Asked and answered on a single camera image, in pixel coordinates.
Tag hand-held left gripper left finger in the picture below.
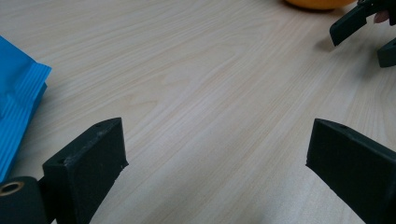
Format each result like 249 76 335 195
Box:
43 117 129 224

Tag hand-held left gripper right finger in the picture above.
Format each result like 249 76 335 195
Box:
305 118 396 224

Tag orange plush toy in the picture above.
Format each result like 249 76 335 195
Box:
284 0 358 10

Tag blue wet wipe pack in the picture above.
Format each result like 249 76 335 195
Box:
0 35 52 184

